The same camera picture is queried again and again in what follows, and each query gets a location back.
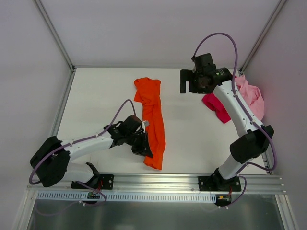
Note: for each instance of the aluminium mounting rail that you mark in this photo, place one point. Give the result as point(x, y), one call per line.
point(184, 183)

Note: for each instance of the aluminium frame post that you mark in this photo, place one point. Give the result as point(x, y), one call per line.
point(51, 28)
point(267, 27)

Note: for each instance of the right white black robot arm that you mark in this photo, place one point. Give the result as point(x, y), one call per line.
point(253, 136)

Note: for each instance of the left aluminium frame post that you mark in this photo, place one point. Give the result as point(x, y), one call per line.
point(51, 28)

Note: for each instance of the white slotted cable duct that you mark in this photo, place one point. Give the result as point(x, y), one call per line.
point(127, 196)

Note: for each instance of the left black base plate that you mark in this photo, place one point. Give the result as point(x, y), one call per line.
point(98, 181)

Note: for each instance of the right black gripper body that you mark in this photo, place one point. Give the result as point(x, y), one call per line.
point(191, 80)

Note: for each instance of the orange t shirt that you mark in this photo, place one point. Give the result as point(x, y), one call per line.
point(148, 94)

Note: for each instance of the magenta t shirt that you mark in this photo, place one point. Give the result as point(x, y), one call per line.
point(214, 104)

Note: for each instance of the right aluminium frame post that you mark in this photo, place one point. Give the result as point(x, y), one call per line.
point(267, 27)

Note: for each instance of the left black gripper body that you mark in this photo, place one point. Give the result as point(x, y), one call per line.
point(140, 144)

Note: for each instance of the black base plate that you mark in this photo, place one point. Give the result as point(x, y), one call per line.
point(98, 181)
point(215, 183)

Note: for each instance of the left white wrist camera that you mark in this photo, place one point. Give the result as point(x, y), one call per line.
point(145, 123)

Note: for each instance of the light pink t shirt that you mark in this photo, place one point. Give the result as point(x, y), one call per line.
point(252, 96)

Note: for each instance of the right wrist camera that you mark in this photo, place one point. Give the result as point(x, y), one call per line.
point(203, 63)

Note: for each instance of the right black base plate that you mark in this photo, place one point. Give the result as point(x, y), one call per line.
point(215, 183)

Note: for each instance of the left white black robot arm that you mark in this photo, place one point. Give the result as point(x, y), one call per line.
point(54, 160)

